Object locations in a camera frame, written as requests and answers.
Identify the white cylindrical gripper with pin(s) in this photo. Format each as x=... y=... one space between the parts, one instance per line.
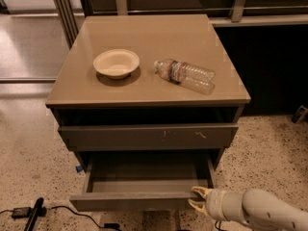
x=216 y=202

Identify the grey drawer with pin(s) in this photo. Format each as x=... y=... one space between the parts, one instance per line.
x=148 y=137
x=143 y=181

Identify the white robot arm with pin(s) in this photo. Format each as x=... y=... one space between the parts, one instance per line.
x=256 y=209

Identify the grey three-drawer cabinet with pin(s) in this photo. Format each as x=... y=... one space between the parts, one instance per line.
x=83 y=97

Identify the clear plastic water bottle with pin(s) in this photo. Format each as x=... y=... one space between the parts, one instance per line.
x=186 y=75

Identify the dark object on floor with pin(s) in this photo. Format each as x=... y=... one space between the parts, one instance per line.
x=300 y=114

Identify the white paper bowl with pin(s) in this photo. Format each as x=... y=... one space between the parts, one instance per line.
x=116 y=63

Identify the black power adapter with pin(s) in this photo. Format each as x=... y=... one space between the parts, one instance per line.
x=22 y=212

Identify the metal shelf rack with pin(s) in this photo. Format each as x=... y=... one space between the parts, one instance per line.
x=223 y=13

